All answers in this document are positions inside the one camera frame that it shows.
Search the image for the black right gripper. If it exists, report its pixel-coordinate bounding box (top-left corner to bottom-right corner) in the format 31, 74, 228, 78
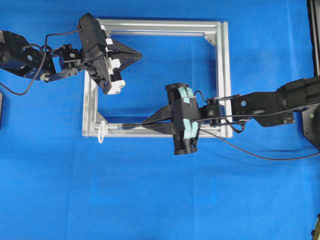
142, 83, 201, 155

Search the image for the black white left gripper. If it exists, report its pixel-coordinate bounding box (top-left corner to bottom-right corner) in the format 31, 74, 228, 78
78, 13, 142, 95

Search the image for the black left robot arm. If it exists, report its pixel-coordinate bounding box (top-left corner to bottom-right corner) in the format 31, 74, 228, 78
0, 13, 142, 95

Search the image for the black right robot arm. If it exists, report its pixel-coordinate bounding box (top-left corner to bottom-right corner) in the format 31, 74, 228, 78
142, 76, 320, 155

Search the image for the white zip tie loop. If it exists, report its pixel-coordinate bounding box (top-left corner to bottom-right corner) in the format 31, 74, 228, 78
97, 120, 109, 144

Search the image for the black box at left edge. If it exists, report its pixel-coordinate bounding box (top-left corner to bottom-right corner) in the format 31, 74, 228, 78
0, 92, 4, 128

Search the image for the dark object bottom right corner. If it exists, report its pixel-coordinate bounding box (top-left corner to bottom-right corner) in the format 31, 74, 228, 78
311, 213, 320, 240

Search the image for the black wrist camera with tape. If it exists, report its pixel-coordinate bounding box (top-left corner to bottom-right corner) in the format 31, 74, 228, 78
175, 87, 200, 140

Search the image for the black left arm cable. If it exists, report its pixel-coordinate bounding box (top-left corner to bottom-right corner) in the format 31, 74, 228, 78
0, 26, 83, 96

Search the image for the aluminium extrusion rectangular frame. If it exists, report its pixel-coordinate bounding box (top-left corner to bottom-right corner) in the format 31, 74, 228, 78
82, 18, 232, 138

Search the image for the black stand frame right edge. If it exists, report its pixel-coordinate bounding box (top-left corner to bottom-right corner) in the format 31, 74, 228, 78
306, 0, 320, 76

